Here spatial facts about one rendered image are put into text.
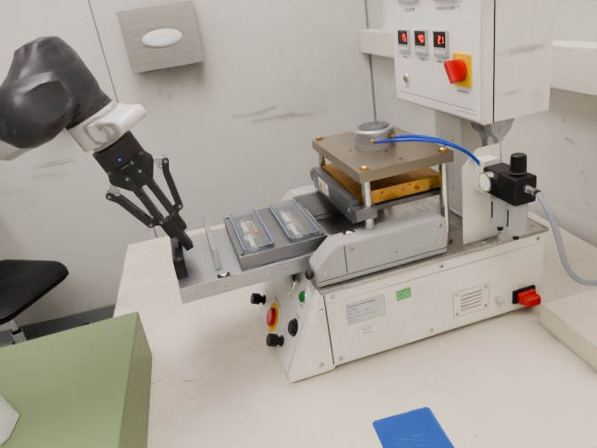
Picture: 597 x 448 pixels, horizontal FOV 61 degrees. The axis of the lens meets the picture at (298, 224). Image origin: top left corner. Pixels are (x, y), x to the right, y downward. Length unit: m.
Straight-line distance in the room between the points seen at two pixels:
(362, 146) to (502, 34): 0.30
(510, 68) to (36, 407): 0.93
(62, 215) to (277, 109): 1.14
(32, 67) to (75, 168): 1.72
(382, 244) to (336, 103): 1.73
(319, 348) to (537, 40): 0.64
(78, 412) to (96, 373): 0.09
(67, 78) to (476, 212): 0.72
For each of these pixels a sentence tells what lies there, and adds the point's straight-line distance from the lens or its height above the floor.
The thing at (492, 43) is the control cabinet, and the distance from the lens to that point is 0.90.
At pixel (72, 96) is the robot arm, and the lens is 0.85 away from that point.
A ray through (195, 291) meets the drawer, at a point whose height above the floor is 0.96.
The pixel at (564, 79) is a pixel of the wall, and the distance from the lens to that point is 1.34.
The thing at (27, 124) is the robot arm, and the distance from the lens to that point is 0.82.
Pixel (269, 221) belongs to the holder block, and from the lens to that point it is 1.01.
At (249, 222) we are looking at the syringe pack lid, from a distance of 1.00.
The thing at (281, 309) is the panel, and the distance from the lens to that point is 1.05.
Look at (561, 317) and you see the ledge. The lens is 1.05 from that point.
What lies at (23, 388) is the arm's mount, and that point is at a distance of 1.01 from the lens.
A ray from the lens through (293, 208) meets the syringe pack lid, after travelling 1.03.
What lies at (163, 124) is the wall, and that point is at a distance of 2.47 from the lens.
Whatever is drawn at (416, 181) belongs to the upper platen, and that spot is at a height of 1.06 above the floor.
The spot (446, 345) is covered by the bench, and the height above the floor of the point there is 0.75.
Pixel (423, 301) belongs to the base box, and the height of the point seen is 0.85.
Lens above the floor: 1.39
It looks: 24 degrees down
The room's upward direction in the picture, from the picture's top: 9 degrees counter-clockwise
